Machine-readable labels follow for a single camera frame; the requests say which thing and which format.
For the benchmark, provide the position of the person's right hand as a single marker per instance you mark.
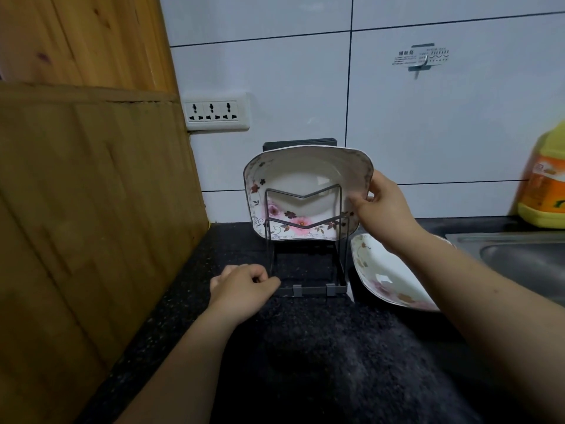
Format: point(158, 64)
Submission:
point(390, 216)

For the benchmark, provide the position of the person's left hand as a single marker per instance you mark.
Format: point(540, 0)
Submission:
point(236, 293)

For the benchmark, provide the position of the person's right thumb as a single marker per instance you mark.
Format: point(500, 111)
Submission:
point(363, 208)

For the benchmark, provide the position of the person's left thumb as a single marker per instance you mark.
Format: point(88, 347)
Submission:
point(268, 285)

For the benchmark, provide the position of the dark metal dish rack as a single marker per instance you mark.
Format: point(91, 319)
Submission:
point(309, 290)

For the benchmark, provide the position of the white floral square plate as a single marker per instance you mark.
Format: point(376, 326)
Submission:
point(384, 264)
point(304, 172)

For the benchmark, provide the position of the person's right forearm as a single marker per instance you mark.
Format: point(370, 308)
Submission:
point(485, 313)

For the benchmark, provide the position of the person's left forearm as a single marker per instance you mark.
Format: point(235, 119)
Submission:
point(176, 370)

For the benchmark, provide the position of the black plastic holder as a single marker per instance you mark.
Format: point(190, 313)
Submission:
point(300, 142)

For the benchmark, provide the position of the stainless steel sink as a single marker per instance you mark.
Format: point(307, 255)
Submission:
point(521, 260)

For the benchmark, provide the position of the yellow oil bottle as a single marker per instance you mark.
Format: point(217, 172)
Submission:
point(545, 185)

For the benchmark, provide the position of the large bamboo cutting board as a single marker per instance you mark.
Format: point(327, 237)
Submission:
point(88, 238)

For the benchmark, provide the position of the pine wood cutting board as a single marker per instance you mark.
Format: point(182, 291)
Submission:
point(88, 39)

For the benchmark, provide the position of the clear adhesive wall hook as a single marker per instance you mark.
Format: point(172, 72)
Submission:
point(421, 57)

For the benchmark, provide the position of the white wall power socket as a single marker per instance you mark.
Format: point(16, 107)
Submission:
point(216, 111)

